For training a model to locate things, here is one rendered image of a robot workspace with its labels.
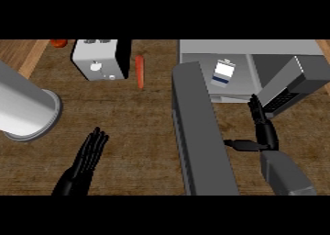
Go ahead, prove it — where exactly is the white and blue milk carton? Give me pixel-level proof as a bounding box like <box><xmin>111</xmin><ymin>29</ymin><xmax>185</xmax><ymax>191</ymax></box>
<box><xmin>211</xmin><ymin>59</ymin><xmax>238</xmax><ymax>89</ymax></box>

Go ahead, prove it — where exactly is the orange carrot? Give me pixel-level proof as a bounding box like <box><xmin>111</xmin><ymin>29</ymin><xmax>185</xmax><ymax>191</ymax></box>
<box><xmin>135</xmin><ymin>54</ymin><xmax>146</xmax><ymax>90</ymax></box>

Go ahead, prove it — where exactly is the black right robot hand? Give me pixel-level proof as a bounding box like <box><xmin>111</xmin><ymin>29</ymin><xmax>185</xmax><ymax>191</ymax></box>
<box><xmin>223</xmin><ymin>94</ymin><xmax>280</xmax><ymax>152</ymax></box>

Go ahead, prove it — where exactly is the orange-red vegetable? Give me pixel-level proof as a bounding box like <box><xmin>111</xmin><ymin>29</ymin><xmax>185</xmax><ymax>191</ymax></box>
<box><xmin>50</xmin><ymin>39</ymin><xmax>70</xmax><ymax>49</ymax></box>

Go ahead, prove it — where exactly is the large grey metal pot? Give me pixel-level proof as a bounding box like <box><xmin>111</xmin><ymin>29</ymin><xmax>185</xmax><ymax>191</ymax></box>
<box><xmin>0</xmin><ymin>54</ymin><xmax>64</xmax><ymax>143</ymax></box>

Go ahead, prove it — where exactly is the grey microwave door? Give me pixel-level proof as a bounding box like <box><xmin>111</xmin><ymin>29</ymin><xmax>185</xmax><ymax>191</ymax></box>
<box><xmin>171</xmin><ymin>61</ymin><xmax>241</xmax><ymax>196</ymax></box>

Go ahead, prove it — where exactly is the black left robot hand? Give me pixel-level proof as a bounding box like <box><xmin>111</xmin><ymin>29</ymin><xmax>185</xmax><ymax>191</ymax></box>
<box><xmin>52</xmin><ymin>127</ymin><xmax>111</xmax><ymax>196</ymax></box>

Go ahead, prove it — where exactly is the white and black toaster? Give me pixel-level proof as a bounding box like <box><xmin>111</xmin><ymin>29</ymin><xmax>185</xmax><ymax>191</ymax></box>
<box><xmin>71</xmin><ymin>39</ymin><xmax>133</xmax><ymax>82</ymax></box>

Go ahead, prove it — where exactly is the grey microwave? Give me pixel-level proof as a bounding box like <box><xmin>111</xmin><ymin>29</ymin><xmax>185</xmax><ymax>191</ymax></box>
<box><xmin>179</xmin><ymin>39</ymin><xmax>330</xmax><ymax>119</ymax></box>

